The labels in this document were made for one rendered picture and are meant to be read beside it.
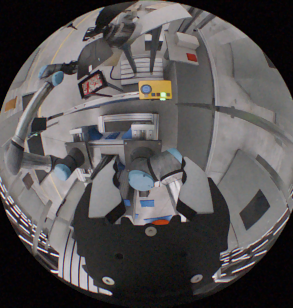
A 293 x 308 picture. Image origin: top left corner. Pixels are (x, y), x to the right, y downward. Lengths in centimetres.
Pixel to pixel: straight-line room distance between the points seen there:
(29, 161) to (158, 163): 66
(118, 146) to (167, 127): 108
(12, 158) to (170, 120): 175
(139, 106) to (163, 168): 129
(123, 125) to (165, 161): 111
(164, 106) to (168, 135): 47
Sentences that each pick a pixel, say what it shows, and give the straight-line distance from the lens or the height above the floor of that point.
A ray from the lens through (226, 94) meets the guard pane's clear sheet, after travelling 68.
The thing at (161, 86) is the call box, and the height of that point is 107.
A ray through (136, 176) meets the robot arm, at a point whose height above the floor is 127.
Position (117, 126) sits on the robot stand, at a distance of 147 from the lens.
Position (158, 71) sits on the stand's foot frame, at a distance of 163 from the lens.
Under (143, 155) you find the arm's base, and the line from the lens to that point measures 54.
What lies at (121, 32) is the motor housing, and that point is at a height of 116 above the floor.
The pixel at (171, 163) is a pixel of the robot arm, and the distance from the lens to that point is 41.
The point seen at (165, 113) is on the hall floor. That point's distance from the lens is 162.
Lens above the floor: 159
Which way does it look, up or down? 62 degrees down
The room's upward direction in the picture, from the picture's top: 178 degrees clockwise
